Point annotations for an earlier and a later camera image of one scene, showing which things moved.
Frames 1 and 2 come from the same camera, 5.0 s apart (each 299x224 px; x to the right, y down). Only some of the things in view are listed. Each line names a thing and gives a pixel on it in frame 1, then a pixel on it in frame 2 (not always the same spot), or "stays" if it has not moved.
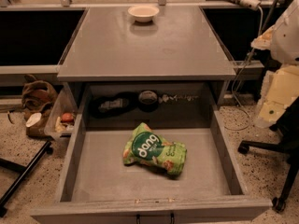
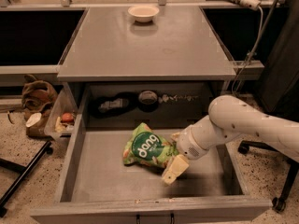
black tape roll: x=148 y=97 stays
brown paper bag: x=37 y=97 stays
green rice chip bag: x=145 y=146 stays
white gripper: x=287 y=40 to x=189 y=144
